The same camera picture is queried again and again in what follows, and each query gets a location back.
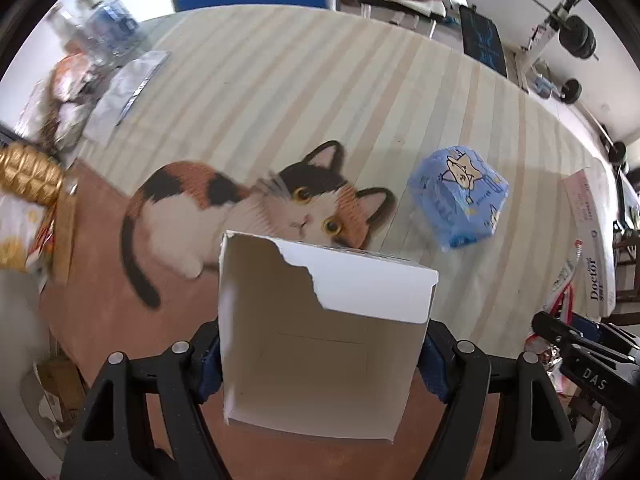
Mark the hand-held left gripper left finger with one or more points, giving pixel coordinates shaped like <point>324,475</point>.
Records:
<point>209,377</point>

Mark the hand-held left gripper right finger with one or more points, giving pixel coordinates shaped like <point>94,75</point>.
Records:
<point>432,370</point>

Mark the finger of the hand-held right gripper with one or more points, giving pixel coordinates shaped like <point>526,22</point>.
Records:
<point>607,332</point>
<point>555,330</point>

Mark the red white snack wrapper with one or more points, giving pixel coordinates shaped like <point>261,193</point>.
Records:
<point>562,290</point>

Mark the white cardboard box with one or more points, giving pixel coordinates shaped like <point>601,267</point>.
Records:
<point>310,350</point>

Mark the long white toothpaste box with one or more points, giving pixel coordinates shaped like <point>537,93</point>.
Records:
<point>592,220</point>

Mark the blue tissue pack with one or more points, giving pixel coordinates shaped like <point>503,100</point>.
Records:
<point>457,195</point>

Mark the brown card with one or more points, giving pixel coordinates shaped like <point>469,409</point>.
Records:
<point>65,232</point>

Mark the floor barbell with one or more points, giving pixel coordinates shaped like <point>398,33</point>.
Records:
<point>570,91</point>

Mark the yellow chips bag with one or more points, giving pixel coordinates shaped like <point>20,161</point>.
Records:
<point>15,232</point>

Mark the gold bottle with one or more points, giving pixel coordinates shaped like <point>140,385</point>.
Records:
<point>30,172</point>

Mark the white barbell rack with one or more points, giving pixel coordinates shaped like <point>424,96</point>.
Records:
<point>542,35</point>

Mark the cat print table mat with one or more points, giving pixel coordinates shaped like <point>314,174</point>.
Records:
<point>250,85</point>

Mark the barbell with black plates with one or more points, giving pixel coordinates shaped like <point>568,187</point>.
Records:
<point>577,35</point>

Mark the clear plastic bag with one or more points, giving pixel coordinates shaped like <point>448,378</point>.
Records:
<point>125,92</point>

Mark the brown snack bag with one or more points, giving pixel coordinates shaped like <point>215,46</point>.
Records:
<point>70,77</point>

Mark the clear bottle blue label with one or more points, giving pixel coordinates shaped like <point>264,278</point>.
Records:
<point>107,20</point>

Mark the clear glass bottle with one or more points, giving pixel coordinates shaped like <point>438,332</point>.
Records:
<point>60,22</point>

